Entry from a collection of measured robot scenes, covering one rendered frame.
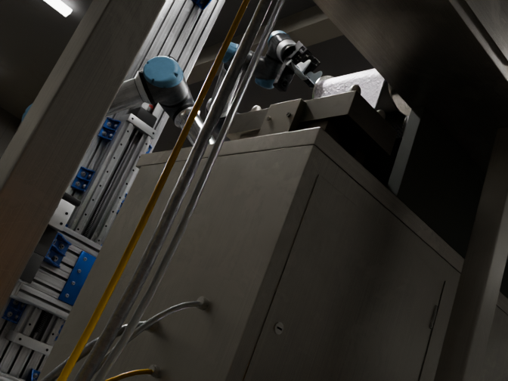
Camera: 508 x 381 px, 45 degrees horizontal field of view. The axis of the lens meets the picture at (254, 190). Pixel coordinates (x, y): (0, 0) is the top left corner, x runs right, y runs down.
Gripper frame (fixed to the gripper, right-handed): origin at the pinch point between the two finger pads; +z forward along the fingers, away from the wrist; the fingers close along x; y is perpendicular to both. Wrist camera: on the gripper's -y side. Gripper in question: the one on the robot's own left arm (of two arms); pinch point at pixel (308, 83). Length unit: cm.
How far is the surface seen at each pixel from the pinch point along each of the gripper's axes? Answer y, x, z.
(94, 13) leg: -7, -82, 91
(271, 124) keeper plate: -10, -27, 45
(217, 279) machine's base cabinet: -34, -31, 77
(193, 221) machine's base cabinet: -35, -31, 57
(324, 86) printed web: 3.3, -5.4, 16.4
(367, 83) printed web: 11.6, -5.4, 29.6
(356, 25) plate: 17, -32, 50
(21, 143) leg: -20, -82, 102
